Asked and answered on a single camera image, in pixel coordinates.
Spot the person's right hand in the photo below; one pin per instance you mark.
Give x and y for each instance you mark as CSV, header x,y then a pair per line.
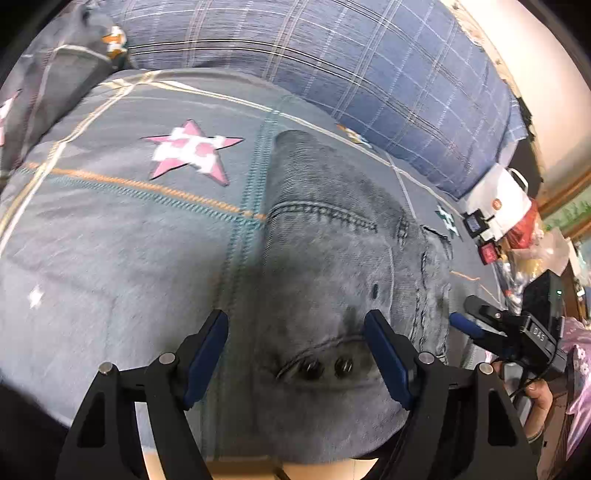
x,y
538,401

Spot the grey star-print bed sheet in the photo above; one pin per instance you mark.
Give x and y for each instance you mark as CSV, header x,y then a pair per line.
x,y
115,240

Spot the small red device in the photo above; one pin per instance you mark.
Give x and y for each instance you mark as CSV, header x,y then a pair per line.
x,y
489,252

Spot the red plastic bag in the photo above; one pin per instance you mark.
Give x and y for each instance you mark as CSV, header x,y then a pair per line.
x,y
521,230

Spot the wooden framed green picture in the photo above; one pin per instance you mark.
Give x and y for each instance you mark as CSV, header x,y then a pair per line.
x,y
570,203

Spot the blue plaid quilt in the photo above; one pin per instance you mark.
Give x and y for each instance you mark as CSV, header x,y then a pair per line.
x,y
346,60

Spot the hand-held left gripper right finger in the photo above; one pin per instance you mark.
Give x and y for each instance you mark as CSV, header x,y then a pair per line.
x,y
387,360

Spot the grey star-print pillow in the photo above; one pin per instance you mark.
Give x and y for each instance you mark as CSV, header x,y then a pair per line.
x,y
60,78

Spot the white paper bag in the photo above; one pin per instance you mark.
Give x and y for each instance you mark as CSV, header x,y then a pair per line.
x,y
501,198

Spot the small black device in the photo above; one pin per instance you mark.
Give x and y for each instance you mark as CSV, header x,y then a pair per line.
x,y
474,224

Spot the pink floral cloth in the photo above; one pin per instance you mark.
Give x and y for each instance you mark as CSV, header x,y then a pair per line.
x,y
579,369

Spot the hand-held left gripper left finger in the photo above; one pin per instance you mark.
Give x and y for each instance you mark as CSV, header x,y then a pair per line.
x,y
207,360

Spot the clear plastic bag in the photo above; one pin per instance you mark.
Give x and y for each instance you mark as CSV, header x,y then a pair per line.
x,y
549,251

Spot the grey denim pants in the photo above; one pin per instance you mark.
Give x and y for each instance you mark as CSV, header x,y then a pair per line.
x,y
332,277

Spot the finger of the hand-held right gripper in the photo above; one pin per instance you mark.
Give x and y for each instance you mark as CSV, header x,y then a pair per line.
x,y
482,308
466,325

